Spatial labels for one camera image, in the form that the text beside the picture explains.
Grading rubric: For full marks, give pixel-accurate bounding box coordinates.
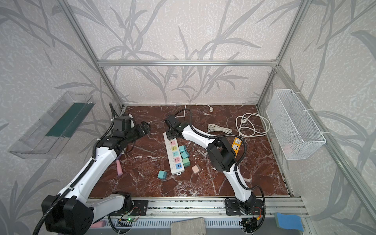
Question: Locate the white multicolour power strip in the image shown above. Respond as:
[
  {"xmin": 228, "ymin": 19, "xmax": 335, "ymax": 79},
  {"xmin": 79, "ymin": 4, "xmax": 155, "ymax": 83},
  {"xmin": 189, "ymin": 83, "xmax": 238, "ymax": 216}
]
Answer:
[{"xmin": 163, "ymin": 132, "xmax": 185, "ymax": 176}]

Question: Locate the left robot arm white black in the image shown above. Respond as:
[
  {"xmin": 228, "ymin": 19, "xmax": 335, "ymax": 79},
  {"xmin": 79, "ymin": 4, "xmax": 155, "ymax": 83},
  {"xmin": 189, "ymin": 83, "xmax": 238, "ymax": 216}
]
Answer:
[{"xmin": 33, "ymin": 116, "xmax": 151, "ymax": 235}]

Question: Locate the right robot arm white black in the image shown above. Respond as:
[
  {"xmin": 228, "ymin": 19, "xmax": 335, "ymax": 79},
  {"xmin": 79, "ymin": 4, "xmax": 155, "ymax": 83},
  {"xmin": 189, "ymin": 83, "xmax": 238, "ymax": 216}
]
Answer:
[{"xmin": 164, "ymin": 115, "xmax": 265, "ymax": 217}]

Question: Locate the orange power strip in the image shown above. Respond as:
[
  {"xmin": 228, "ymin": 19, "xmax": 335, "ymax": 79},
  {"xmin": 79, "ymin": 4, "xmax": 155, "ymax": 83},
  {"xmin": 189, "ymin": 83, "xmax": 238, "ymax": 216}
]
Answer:
[{"xmin": 232, "ymin": 138, "xmax": 242, "ymax": 156}]

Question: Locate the green plug cube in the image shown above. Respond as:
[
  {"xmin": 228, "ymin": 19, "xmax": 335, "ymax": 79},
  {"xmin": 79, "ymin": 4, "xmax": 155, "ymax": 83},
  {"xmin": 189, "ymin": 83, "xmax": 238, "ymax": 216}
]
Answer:
[{"xmin": 182, "ymin": 158, "xmax": 191, "ymax": 167}]

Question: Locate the purple pink hand rake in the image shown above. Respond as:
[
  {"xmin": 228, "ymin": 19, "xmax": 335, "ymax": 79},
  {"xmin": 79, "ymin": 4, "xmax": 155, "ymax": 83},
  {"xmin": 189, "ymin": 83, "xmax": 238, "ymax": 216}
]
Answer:
[{"xmin": 116, "ymin": 159, "xmax": 123, "ymax": 176}]

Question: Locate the purple pink brush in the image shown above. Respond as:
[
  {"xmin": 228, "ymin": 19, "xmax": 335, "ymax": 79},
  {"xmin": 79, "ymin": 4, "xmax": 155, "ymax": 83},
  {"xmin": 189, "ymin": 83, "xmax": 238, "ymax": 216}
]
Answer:
[{"xmin": 90, "ymin": 220, "xmax": 107, "ymax": 229}]

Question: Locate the grey sponge block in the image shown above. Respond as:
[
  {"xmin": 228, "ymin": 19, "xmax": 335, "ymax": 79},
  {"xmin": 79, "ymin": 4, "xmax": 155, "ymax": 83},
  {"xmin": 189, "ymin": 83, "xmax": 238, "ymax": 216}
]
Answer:
[{"xmin": 170, "ymin": 218, "xmax": 207, "ymax": 235}]

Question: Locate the blue sponge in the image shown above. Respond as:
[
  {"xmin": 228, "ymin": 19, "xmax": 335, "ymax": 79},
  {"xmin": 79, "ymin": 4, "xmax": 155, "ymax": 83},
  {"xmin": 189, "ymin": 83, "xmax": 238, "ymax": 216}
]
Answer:
[{"xmin": 274, "ymin": 212, "xmax": 304, "ymax": 232}]

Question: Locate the white bundled cable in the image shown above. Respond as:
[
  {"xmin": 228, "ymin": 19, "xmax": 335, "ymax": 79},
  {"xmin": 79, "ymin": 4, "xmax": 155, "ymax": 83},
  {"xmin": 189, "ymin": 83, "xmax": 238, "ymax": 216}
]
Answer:
[{"xmin": 207, "ymin": 123, "xmax": 233, "ymax": 135}]

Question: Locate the white power strip cord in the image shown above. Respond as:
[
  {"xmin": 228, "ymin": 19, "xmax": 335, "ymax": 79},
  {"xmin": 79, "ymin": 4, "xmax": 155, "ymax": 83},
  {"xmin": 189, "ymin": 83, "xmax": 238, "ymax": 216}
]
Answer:
[{"xmin": 175, "ymin": 100, "xmax": 214, "ymax": 118}]

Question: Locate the white coiled cable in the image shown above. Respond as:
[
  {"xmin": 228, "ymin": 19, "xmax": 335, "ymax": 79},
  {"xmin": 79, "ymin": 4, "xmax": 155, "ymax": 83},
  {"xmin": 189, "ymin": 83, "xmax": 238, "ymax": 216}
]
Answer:
[{"xmin": 235, "ymin": 113, "xmax": 271, "ymax": 138}]

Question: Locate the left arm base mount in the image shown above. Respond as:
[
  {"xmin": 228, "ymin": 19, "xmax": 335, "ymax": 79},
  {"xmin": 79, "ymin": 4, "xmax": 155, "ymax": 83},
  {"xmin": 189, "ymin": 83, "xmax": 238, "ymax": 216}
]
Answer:
[{"xmin": 117, "ymin": 200, "xmax": 149, "ymax": 216}]

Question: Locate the clear plastic wall tray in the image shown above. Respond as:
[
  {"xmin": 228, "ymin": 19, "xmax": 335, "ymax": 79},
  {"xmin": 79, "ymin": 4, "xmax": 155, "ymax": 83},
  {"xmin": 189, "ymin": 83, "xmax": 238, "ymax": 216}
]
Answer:
[{"xmin": 9, "ymin": 92, "xmax": 95, "ymax": 160}]

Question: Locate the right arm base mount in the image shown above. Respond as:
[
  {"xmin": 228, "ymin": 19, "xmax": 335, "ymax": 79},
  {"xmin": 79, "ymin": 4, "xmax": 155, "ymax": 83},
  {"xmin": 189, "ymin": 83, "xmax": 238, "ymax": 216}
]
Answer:
[{"xmin": 224, "ymin": 198, "xmax": 264, "ymax": 216}]

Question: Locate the white wire mesh basket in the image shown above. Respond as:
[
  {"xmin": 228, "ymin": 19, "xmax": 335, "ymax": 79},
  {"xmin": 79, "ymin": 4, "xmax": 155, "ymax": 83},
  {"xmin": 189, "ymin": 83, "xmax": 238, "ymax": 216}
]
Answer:
[{"xmin": 266, "ymin": 89, "xmax": 326, "ymax": 161}]

